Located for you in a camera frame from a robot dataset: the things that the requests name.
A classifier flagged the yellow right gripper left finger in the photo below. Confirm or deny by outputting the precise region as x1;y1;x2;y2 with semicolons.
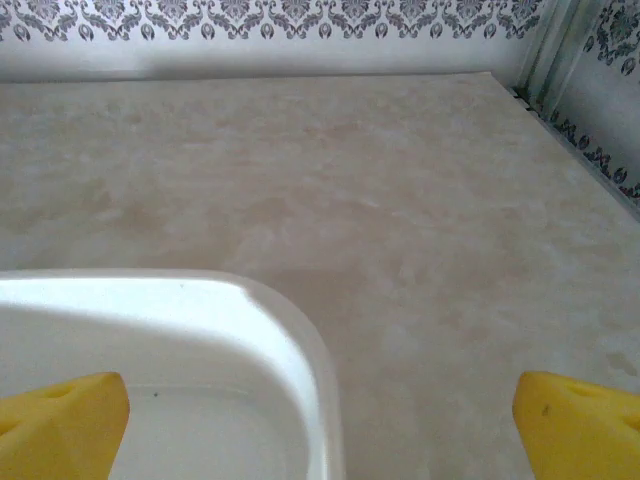
0;371;131;480

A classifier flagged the aluminium frame post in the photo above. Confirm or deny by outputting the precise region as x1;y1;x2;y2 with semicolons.
514;0;601;116

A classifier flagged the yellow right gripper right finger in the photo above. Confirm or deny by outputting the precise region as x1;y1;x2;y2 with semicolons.
512;369;640;480

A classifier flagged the aluminium side rail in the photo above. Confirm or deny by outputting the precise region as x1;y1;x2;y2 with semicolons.
514;87;640;221

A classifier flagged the white plastic tray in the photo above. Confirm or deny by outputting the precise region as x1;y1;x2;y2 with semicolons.
0;268;347;480

